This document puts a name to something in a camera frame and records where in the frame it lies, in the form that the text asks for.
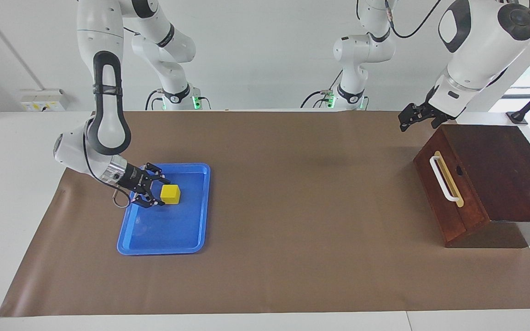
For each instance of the yellow cube block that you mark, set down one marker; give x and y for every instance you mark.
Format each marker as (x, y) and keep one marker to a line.
(170, 195)

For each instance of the white wall socket box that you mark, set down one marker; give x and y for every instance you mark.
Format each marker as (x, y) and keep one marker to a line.
(44, 100)

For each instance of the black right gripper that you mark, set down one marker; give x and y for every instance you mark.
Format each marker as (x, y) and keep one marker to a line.
(137, 180)

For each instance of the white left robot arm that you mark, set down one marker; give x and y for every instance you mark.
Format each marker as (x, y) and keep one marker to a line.
(481, 46)

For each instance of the dark wooden cabinet case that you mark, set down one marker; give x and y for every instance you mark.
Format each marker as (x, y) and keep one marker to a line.
(509, 174)

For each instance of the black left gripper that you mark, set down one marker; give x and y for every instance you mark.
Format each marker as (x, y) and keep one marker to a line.
(428, 108)

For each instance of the blue plastic tray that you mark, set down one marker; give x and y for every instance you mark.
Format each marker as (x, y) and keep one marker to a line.
(168, 230)

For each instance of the wooden drawer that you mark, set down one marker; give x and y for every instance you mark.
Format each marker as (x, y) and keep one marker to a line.
(449, 216)

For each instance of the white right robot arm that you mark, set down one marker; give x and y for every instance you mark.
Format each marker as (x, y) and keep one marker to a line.
(104, 115)

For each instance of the brown paper table mat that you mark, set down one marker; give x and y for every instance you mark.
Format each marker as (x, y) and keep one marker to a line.
(292, 230)

